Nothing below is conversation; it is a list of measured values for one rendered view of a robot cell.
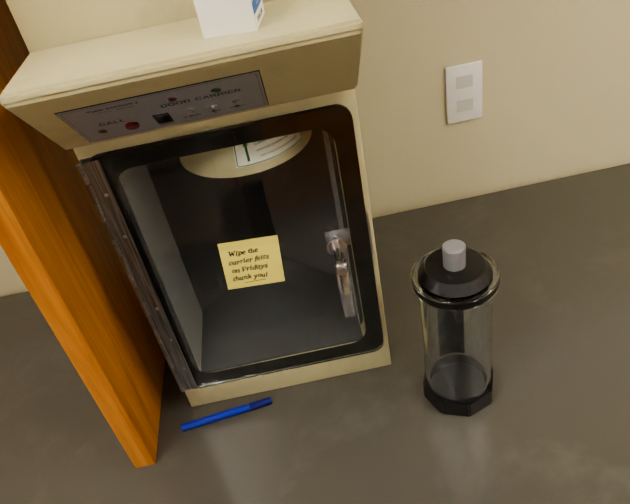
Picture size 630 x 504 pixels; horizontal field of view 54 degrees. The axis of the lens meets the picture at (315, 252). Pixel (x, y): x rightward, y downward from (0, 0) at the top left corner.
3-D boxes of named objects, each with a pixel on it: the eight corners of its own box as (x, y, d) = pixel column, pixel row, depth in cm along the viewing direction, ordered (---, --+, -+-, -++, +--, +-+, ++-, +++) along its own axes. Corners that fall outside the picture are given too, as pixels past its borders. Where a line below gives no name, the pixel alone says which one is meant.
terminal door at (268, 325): (186, 387, 93) (82, 156, 68) (384, 346, 93) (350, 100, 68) (186, 391, 92) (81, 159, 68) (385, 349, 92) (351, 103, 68)
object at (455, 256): (423, 261, 83) (420, 221, 79) (494, 264, 80) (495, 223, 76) (413, 308, 76) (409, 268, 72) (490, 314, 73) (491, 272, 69)
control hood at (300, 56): (67, 141, 67) (26, 52, 61) (355, 79, 68) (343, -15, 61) (43, 195, 58) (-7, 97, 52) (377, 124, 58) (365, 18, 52)
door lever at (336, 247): (353, 290, 84) (335, 294, 84) (344, 235, 79) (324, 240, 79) (360, 317, 80) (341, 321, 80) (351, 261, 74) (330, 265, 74)
